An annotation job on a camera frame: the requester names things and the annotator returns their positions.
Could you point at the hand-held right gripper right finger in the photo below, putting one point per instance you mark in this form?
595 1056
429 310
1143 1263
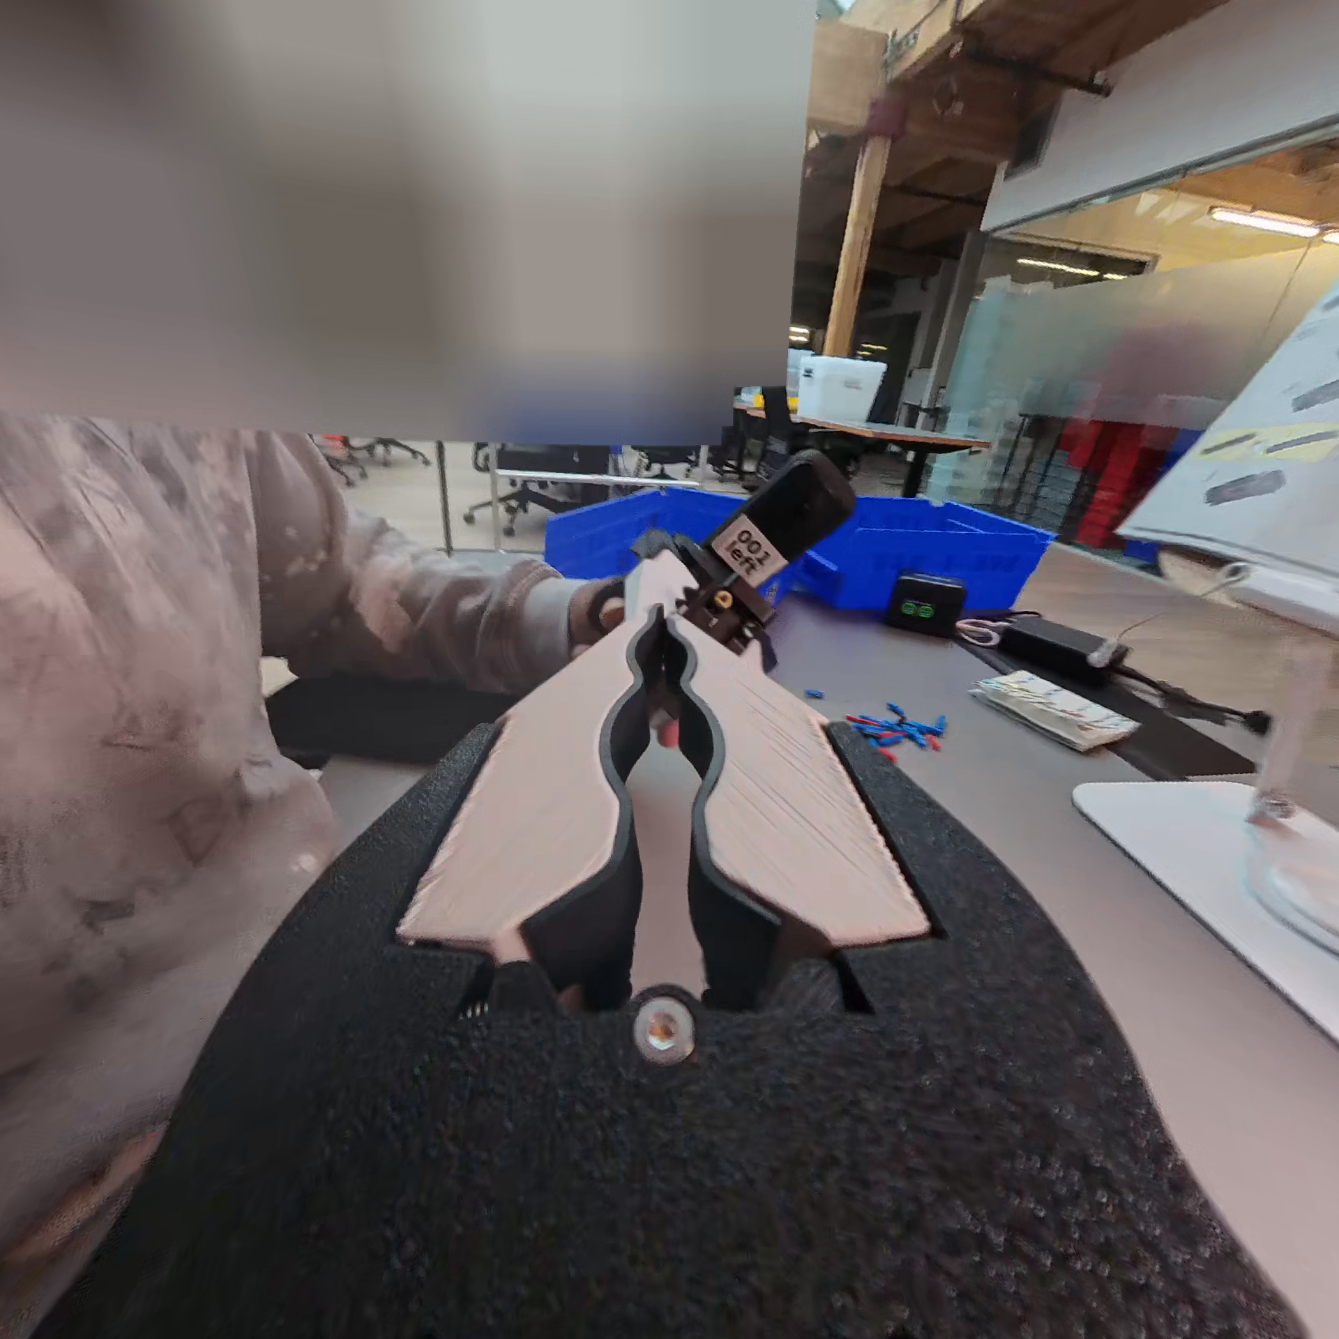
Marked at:
816 826

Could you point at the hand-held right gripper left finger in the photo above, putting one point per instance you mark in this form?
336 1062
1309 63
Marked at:
512 826

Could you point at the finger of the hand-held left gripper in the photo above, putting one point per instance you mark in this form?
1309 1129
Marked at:
654 585

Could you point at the blue bin with label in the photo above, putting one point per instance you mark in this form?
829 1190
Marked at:
596 533

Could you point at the black toy brick assembly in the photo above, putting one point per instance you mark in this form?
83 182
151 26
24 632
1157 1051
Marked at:
732 622

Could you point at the person's left forearm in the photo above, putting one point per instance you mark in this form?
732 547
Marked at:
418 597

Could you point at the grey desk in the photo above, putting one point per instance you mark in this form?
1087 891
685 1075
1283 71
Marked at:
1046 941

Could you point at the person's left hand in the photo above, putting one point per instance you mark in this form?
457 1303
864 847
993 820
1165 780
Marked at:
617 597

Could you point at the black office chair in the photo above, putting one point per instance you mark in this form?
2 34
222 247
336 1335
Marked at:
532 471
773 429

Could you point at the white storage box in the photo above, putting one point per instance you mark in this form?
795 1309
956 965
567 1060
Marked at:
842 389

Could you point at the wooden background table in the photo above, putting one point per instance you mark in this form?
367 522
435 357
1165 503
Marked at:
899 429

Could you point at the pile of coloured pins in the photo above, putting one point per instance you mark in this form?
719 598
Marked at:
899 727

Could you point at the black device with green display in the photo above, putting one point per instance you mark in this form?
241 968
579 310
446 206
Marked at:
926 592

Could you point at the black chair armrest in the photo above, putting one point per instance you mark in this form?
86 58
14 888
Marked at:
387 723

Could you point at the wooden pillar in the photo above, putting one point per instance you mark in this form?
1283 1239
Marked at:
858 262

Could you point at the folded paper booklet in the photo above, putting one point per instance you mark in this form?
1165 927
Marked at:
1057 711

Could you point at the black power adapter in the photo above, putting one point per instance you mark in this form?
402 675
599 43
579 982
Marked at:
1050 640

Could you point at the rack of storage drawers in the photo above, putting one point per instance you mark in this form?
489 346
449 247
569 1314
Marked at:
1108 471

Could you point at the book stand with white base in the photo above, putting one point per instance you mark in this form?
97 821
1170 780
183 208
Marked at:
1172 847

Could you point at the person's grey sweatshirt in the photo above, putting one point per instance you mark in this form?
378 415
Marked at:
126 732

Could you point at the open instruction manual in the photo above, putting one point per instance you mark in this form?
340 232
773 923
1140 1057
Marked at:
1254 471

